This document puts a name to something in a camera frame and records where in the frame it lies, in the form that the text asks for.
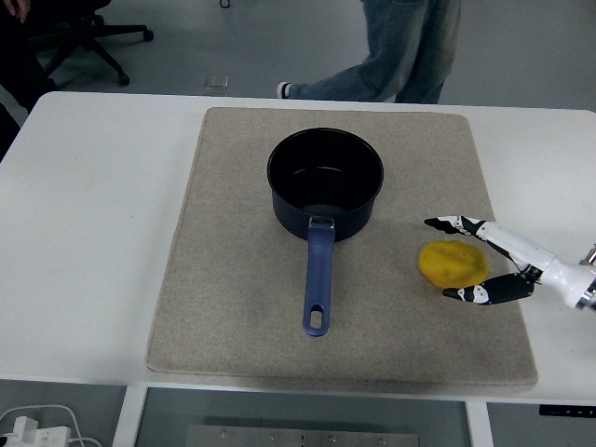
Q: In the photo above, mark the black office chair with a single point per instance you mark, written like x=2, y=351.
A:
x=88, y=37

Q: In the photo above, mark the white power adapter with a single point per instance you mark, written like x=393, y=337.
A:
x=30, y=430

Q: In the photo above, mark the yellow potato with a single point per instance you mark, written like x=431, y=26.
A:
x=451, y=263

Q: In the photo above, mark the white table leg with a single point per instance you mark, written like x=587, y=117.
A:
x=479, y=426
x=128, y=419

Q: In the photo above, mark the black table control panel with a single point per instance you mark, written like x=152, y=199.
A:
x=568, y=411

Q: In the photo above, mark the beige fabric mat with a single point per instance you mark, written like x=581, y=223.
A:
x=233, y=302

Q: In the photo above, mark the grey metal plate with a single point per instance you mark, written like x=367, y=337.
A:
x=302, y=437

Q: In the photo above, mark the person in dark clothing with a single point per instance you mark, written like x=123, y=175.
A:
x=18, y=56

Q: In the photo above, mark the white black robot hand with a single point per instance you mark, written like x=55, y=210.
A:
x=521, y=244

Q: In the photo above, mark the silver floor socket plate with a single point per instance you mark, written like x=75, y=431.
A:
x=217, y=81

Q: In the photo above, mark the person in blue jeans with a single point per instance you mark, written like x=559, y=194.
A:
x=405, y=51

